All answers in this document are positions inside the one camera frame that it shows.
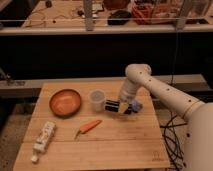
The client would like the blue eraser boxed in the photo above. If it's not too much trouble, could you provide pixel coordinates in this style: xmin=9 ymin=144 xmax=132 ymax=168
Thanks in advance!
xmin=132 ymin=101 xmax=143 ymax=113

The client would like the orange toy carrot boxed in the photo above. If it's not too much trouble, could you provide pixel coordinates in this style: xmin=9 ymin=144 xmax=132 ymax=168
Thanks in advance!
xmin=75 ymin=120 xmax=101 ymax=137

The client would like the translucent plastic cup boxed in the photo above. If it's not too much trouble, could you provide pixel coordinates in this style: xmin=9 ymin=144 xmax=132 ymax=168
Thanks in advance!
xmin=89 ymin=89 xmax=105 ymax=112

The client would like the black cable bundle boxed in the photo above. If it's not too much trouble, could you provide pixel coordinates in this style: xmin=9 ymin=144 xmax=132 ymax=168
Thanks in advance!
xmin=159 ymin=114 xmax=188 ymax=171

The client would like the black bag on bench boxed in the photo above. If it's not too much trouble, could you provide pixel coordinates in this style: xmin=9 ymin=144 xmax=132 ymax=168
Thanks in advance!
xmin=107 ymin=10 xmax=131 ymax=25

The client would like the orange wooden bowl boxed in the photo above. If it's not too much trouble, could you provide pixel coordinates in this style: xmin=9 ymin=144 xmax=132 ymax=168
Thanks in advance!
xmin=49 ymin=89 xmax=81 ymax=118

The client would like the orange crate on bench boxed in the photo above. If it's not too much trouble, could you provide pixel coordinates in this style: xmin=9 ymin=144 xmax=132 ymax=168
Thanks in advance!
xmin=131 ymin=6 xmax=152 ymax=25

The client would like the grey metal post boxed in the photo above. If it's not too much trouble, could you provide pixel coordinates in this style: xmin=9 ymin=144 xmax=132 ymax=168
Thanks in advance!
xmin=83 ymin=0 xmax=94 ymax=31

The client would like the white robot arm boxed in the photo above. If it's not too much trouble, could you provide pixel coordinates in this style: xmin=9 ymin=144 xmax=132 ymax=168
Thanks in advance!
xmin=116 ymin=64 xmax=213 ymax=171

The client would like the white toothpaste tube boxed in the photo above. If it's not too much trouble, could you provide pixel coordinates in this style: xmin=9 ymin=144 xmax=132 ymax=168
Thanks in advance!
xmin=31 ymin=121 xmax=56 ymax=163

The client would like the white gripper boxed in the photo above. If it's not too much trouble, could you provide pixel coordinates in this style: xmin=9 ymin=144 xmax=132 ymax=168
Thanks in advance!
xmin=105 ymin=99 xmax=133 ymax=114

